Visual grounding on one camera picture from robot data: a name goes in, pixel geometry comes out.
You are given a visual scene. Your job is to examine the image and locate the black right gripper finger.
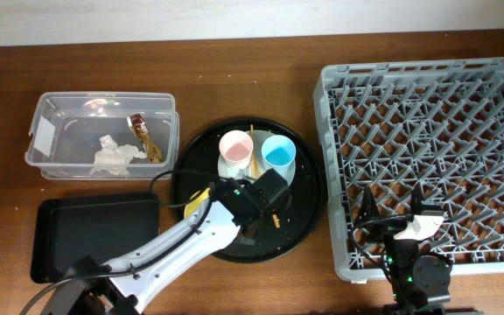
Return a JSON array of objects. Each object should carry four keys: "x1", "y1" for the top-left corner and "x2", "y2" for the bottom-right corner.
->
[
  {"x1": 358, "y1": 185, "x2": 381, "y2": 221},
  {"x1": 409, "y1": 188, "x2": 443, "y2": 215}
]

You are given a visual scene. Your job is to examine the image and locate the yellow bowl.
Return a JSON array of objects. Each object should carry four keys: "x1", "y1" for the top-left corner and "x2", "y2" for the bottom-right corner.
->
[{"x1": 183, "y1": 187, "x2": 210, "y2": 219}]

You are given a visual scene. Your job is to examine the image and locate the blue cup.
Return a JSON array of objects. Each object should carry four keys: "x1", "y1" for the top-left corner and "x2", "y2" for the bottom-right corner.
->
[{"x1": 261, "y1": 135, "x2": 297, "y2": 174}]

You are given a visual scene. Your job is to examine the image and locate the pink cup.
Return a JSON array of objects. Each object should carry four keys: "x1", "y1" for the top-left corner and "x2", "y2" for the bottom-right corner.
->
[{"x1": 219, "y1": 130, "x2": 252, "y2": 169}]

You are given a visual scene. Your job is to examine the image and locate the gold snack wrapper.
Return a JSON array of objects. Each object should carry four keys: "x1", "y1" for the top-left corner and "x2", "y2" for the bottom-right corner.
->
[{"x1": 127, "y1": 114, "x2": 165, "y2": 164}]

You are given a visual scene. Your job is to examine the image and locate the white tissue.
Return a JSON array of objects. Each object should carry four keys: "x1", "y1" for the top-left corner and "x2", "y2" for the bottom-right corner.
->
[{"x1": 90, "y1": 135, "x2": 147, "y2": 176}]

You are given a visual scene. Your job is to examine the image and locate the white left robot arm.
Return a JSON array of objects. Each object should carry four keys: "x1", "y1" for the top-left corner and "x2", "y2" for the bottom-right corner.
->
[{"x1": 24, "y1": 170, "x2": 292, "y2": 314}]

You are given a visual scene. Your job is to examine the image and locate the grey plastic dishwasher rack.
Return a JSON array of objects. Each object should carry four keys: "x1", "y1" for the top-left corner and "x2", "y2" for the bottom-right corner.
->
[{"x1": 313, "y1": 57, "x2": 504, "y2": 283}]

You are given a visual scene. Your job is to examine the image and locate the clear plastic waste bin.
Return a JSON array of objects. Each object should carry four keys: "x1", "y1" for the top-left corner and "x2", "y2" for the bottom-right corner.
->
[{"x1": 24, "y1": 92, "x2": 179, "y2": 180}]

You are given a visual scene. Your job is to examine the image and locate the wooden chopstick right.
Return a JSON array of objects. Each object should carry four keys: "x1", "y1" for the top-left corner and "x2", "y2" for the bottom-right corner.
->
[{"x1": 252, "y1": 157, "x2": 280, "y2": 228}]

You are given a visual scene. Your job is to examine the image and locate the wooden chopstick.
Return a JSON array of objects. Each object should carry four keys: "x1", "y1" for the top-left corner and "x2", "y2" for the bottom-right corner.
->
[
  {"x1": 249, "y1": 124, "x2": 256, "y2": 179},
  {"x1": 252, "y1": 157, "x2": 280, "y2": 228}
]

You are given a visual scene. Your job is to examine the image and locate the light grey plate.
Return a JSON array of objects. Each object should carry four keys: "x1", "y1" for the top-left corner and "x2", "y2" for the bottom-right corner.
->
[{"x1": 217, "y1": 130, "x2": 274, "y2": 182}]

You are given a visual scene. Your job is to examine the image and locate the wooden chopstick left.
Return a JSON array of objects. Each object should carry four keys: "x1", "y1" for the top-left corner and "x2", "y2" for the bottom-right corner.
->
[{"x1": 249, "y1": 124, "x2": 256, "y2": 179}]

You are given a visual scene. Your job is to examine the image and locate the black round serving tray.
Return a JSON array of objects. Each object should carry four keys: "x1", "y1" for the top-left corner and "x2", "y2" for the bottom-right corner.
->
[{"x1": 175, "y1": 117, "x2": 326, "y2": 263}]

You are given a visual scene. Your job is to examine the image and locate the black rectangular tray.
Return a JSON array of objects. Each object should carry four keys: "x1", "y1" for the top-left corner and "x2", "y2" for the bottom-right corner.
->
[{"x1": 30, "y1": 192, "x2": 159, "y2": 284}]

